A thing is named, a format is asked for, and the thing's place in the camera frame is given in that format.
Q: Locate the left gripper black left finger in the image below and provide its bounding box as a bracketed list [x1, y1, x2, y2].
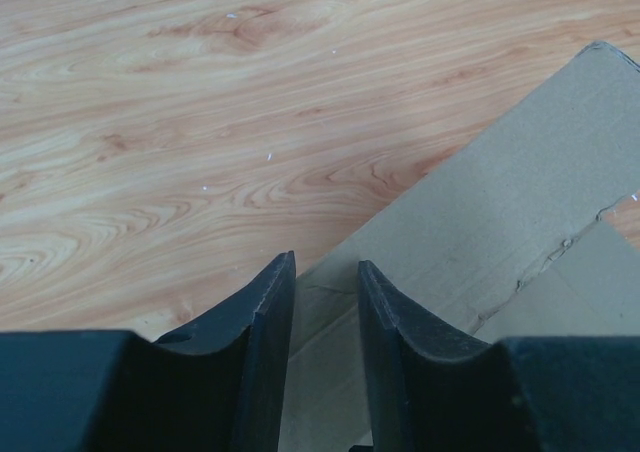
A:
[1, 252, 296, 451]

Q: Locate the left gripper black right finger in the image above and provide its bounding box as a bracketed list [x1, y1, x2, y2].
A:
[357, 261, 639, 451]

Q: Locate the brown cardboard box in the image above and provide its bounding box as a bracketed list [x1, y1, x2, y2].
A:
[279, 42, 639, 451]

